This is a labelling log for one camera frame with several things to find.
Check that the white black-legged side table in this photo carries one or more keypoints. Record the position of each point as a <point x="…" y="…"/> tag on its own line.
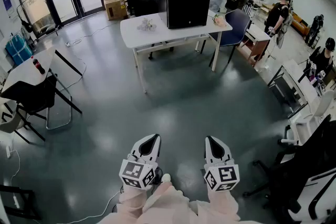
<point x="26" y="70"/>

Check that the person's pink clothing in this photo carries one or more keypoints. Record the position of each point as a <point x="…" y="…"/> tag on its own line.
<point x="168" y="207"/>

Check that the black mini fridge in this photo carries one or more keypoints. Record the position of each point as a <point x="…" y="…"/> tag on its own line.
<point x="189" y="5"/>

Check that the large cardboard box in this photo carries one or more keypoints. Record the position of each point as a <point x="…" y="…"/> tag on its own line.
<point x="115" y="6"/>

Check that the pink flower bunch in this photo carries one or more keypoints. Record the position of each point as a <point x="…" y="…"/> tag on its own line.
<point x="219" y="21"/>

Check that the person's left white shoe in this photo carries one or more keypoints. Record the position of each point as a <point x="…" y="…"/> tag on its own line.
<point x="166" y="177"/>

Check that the black white office chair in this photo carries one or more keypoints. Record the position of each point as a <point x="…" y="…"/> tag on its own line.
<point x="302" y="178"/>

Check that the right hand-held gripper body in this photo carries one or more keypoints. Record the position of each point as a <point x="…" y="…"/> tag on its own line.
<point x="223" y="177"/>

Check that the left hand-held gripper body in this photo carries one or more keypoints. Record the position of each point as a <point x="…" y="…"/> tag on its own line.
<point x="136" y="173"/>

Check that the purple flower bunch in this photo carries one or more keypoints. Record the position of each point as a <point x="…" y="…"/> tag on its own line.
<point x="147" y="25"/>

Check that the white black-framed desk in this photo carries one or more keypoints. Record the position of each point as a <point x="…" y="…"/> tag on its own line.
<point x="296" y="76"/>

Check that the blue wrapped bundle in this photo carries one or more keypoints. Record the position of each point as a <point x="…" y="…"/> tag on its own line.
<point x="18" y="49"/>

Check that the black white striped bag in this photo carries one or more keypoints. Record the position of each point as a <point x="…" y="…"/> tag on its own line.
<point x="247" y="10"/>

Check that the person's left forearm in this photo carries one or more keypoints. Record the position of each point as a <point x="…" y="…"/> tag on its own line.
<point x="131" y="199"/>

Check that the cola bottle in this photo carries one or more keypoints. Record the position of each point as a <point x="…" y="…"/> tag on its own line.
<point x="39" y="66"/>

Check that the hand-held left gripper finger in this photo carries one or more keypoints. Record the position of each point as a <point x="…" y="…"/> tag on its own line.
<point x="157" y="150"/>
<point x="135" y="148"/>

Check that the black floor stand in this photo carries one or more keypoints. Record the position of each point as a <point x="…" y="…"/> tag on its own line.
<point x="21" y="204"/>

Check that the black folding chair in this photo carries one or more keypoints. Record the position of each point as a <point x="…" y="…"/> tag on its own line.
<point x="34" y="97"/>

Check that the wooden low table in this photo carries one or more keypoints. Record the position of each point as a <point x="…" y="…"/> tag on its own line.
<point x="258" y="42"/>

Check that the blue wall poster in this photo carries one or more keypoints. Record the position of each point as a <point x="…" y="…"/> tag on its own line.
<point x="8" y="5"/>

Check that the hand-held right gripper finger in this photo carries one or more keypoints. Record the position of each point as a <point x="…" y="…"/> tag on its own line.
<point x="228" y="156"/>
<point x="207" y="152"/>

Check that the blue chair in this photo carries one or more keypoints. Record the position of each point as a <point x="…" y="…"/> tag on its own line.
<point x="236" y="27"/>

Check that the beige chair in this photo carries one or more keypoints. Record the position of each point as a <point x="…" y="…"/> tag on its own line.
<point x="11" y="120"/>

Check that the person's right forearm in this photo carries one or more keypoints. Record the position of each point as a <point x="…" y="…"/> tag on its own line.
<point x="223" y="204"/>

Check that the black clothes rack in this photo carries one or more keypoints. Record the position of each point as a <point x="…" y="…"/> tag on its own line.
<point x="26" y="25"/>

